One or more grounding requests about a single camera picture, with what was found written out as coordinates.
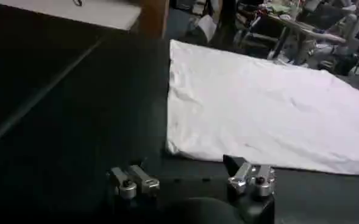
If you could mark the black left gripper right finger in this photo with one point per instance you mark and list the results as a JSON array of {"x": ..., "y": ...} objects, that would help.
[{"x": 246, "y": 176}]

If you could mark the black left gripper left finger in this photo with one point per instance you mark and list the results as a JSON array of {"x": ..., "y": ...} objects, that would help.
[{"x": 142, "y": 182}]

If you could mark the white printed shirt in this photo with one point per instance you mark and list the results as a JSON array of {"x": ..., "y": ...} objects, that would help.
[{"x": 258, "y": 106}]

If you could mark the black office chair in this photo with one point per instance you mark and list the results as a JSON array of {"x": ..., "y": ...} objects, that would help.
[{"x": 226, "y": 27}]

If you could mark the white paper bag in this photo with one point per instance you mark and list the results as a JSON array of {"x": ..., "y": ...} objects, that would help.
[{"x": 208, "y": 26}]

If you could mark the cluttered office desk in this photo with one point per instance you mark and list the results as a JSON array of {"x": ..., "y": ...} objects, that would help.
[{"x": 295, "y": 27}]

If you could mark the small white table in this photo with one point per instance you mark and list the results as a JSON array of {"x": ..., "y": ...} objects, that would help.
[{"x": 75, "y": 13}]

